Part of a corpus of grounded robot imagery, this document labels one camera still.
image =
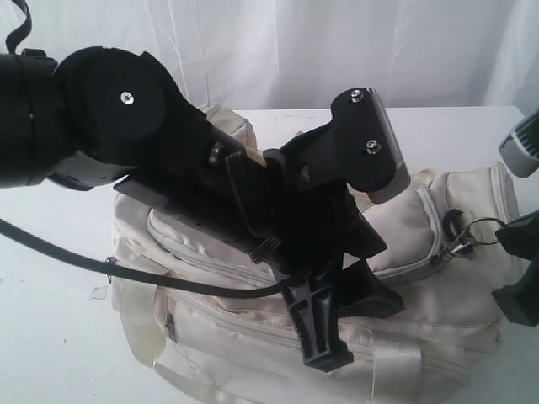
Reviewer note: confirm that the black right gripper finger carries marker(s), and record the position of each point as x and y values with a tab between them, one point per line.
519	302
520	237

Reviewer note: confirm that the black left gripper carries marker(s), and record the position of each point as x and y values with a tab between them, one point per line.
309	221

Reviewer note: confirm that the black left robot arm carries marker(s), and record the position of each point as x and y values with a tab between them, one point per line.
107	116

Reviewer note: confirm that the white backdrop curtain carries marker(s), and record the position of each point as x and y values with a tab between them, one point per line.
301	54

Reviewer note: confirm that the cream fabric duffel bag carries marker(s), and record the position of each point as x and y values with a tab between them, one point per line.
218	350

